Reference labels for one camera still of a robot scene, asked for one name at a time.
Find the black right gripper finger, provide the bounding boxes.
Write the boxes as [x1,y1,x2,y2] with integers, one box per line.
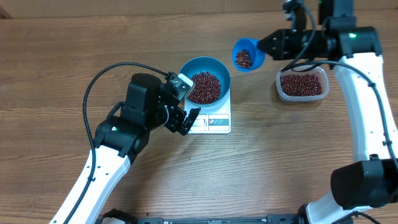
[257,45,283,60]
[257,29,283,47]

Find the blue plastic scoop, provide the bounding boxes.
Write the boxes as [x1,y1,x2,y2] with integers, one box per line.
[231,38,266,72]

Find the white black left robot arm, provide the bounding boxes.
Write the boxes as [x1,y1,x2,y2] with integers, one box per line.
[51,72,200,223]

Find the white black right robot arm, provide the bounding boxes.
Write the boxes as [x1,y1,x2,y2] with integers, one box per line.
[257,1,397,223]

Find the white digital kitchen scale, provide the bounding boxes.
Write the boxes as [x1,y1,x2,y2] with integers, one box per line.
[184,90,231,134]

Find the red beans in bowl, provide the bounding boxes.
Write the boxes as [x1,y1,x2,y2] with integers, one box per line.
[188,72,221,105]

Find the teal blue bowl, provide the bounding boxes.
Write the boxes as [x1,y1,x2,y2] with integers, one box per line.
[180,57,231,105]

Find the clear plastic food container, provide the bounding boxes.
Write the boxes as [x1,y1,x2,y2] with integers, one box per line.
[275,65,329,103]

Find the red adzuki beans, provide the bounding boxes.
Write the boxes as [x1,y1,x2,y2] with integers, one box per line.
[280,73,323,96]

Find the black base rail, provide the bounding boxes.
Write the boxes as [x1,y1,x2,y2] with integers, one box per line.
[99,205,354,224]

